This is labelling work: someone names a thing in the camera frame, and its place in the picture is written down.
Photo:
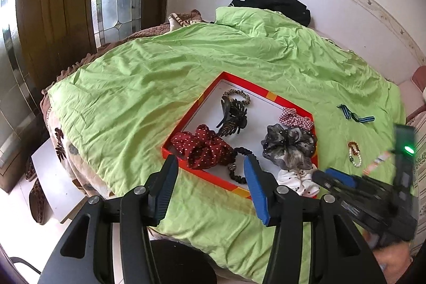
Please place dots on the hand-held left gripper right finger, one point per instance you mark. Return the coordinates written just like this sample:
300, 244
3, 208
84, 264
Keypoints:
258, 191

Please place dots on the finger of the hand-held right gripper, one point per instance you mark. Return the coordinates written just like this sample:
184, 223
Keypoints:
342, 177
329, 184

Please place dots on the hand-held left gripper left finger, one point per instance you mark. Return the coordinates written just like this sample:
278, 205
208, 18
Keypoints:
164, 191

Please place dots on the white dotted scrunchie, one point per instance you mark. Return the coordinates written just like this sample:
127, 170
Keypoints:
296, 181

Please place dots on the grey organza scrunchie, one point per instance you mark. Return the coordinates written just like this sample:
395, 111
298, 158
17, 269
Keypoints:
288, 144

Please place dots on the red polka dot scrunchie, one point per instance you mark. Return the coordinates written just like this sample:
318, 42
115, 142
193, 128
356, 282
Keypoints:
203, 147

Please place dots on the red cardboard box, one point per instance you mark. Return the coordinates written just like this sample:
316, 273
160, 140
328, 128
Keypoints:
259, 117

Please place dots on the pink plaid scrunchie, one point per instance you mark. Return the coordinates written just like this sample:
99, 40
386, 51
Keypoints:
296, 117

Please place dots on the black hair claw clip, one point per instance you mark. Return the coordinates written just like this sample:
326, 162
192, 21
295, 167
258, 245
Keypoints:
233, 117

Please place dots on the leopard print scrunchie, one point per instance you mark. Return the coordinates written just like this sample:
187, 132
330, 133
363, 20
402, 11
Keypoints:
244, 96

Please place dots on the green bed sheet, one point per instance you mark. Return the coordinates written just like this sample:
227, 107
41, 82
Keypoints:
133, 111

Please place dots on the white board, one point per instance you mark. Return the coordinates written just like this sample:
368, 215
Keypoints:
56, 177

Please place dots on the brown floral blanket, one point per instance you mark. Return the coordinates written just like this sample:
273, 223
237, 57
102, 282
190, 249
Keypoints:
63, 144

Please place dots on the leopard print slippers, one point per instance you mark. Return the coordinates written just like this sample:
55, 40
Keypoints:
35, 197

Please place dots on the black cloth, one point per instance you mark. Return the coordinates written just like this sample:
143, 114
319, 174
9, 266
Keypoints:
273, 4

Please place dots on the wooden door with stained glass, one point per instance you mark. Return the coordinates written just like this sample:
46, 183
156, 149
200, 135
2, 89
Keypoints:
56, 4

